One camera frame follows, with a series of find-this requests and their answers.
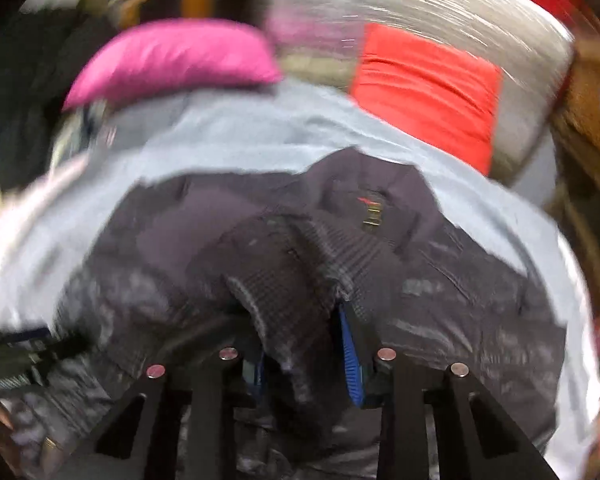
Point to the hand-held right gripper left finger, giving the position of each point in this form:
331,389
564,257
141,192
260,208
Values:
258,376

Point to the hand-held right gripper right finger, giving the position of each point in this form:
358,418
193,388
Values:
352,360

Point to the dark crumpled garment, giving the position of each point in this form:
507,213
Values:
20,155

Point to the light grey-blue blanket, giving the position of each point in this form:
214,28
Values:
280,130

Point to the red pillow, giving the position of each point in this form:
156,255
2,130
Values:
425,90

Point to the black fleece garment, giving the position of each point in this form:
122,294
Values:
30,65

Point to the wooden shelf unit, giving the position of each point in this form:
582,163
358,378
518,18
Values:
590,160

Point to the pink pillow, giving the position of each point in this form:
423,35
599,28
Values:
175,60

